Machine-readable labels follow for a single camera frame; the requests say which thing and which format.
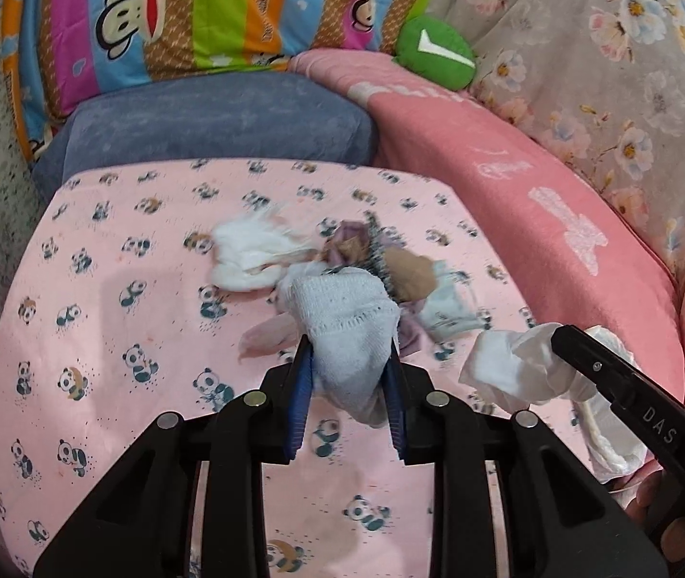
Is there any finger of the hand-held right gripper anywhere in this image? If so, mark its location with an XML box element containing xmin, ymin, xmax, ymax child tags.
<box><xmin>550</xmin><ymin>324</ymin><xmax>644</xmax><ymax>413</ymax></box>

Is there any pale pink cloth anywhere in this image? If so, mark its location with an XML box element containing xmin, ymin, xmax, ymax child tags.
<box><xmin>239</xmin><ymin>312</ymin><xmax>302</xmax><ymax>363</ymax></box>

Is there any pink panda printed sheet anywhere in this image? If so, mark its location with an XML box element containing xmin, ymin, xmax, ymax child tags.
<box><xmin>0</xmin><ymin>157</ymin><xmax>680</xmax><ymax>578</ymax></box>

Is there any purple cloth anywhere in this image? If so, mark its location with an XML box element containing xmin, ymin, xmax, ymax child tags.
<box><xmin>317</xmin><ymin>220</ymin><xmax>409</xmax><ymax>273</ymax></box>

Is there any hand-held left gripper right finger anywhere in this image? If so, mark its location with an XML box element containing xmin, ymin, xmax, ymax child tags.
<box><xmin>381</xmin><ymin>355</ymin><xmax>668</xmax><ymax>578</ymax></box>

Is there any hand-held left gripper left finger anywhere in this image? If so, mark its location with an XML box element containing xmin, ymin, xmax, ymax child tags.
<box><xmin>34</xmin><ymin>337</ymin><xmax>314</xmax><ymax>578</ymax></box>

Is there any light blue drawstring pouch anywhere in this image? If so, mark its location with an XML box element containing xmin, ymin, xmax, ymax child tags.
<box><xmin>423</xmin><ymin>262</ymin><xmax>488</xmax><ymax>348</ymax></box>

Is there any white knitted sock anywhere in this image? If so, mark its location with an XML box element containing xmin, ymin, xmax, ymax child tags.
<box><xmin>285</xmin><ymin>268</ymin><xmax>403</xmax><ymax>428</ymax></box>

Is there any white plastic bag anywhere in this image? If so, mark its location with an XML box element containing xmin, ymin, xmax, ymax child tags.
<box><xmin>459</xmin><ymin>322</ymin><xmax>650</xmax><ymax>484</ymax></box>

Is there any pink blanket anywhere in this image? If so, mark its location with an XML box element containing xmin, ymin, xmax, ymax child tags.
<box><xmin>289</xmin><ymin>48</ymin><xmax>685</xmax><ymax>410</ymax></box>

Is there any blue grey cushion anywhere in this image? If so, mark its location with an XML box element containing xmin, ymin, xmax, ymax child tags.
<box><xmin>30</xmin><ymin>72</ymin><xmax>379</xmax><ymax>206</ymax></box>

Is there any grey floral sheet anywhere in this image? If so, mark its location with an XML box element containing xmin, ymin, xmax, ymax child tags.
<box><xmin>427</xmin><ymin>0</ymin><xmax>685</xmax><ymax>326</ymax></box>

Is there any green round pillow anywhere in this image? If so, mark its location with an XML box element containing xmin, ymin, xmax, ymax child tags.
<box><xmin>395</xmin><ymin>15</ymin><xmax>477</xmax><ymax>91</ymax></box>

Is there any striped monkey printed blanket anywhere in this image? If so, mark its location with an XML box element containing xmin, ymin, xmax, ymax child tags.
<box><xmin>2</xmin><ymin>0</ymin><xmax>445</xmax><ymax>160</ymax></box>

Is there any fluffy white sock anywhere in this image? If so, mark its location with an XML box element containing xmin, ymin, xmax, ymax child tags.
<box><xmin>210</xmin><ymin>208</ymin><xmax>320</xmax><ymax>294</ymax></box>

